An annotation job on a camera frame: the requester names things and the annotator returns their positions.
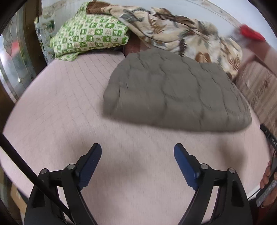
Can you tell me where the green checkered pillow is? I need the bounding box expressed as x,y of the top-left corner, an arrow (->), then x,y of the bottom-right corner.
50,2 -> 129,61

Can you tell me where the black cable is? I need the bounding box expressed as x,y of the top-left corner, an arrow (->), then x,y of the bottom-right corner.
0,131 -> 75,225

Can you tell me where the brown pillow under blanket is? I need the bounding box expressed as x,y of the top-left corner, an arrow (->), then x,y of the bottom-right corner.
123,33 -> 149,57

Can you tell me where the olive green puffer jacket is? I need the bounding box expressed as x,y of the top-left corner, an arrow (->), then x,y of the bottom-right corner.
103,49 -> 252,132

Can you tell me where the grey cloth under red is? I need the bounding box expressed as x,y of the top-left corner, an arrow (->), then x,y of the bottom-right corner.
228,28 -> 250,47

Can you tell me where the person right hand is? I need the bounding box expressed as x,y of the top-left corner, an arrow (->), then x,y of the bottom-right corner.
259,160 -> 277,209

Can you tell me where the floral leaf pattern blanket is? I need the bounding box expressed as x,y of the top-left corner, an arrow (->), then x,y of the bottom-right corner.
86,1 -> 243,80

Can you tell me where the striped upholstered bed side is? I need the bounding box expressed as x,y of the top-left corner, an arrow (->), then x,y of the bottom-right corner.
235,41 -> 276,136

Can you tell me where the stained glass wooden door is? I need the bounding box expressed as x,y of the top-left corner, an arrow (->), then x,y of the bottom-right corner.
0,0 -> 48,225

